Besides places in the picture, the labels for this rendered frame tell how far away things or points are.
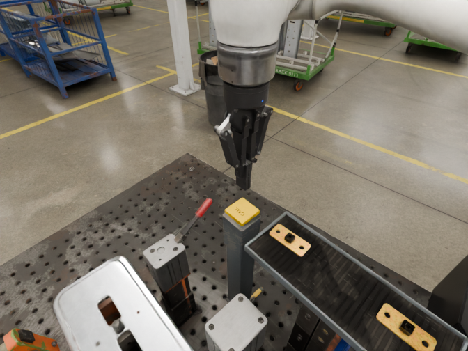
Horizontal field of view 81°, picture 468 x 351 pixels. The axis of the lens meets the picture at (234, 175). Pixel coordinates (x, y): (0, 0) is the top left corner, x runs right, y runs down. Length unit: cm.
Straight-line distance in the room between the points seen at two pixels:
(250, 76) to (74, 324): 64
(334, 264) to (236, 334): 23
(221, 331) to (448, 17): 56
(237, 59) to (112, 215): 107
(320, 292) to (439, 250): 192
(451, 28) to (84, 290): 83
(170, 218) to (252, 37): 99
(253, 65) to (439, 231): 229
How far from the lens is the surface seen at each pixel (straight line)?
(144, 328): 71
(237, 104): 45
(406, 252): 230
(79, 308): 79
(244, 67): 41
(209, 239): 117
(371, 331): 56
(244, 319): 58
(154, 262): 71
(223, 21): 40
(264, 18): 39
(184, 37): 387
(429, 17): 45
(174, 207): 131
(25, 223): 264
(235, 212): 65
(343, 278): 59
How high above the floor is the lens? 165
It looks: 41 degrees down
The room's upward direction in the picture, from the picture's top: straight up
